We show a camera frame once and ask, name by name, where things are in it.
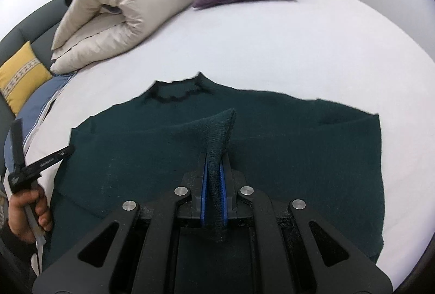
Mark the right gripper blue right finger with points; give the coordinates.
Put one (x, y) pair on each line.
(223, 196)

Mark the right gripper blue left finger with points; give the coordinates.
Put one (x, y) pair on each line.
(203, 191)

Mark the dark green knit sweater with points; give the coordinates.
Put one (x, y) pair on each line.
(304, 196)

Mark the left human hand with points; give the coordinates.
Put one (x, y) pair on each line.
(17, 218)

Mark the blue pillow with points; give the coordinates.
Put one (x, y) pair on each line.
(33, 112)

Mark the yellow patterned cushion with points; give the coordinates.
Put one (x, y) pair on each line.
(21, 76)

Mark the grey upholstered headboard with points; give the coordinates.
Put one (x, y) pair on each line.
(39, 29)

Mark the rolled beige duvet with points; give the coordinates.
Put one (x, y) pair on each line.
(95, 30)

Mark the white bed sheet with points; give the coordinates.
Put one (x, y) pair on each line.
(336, 50)

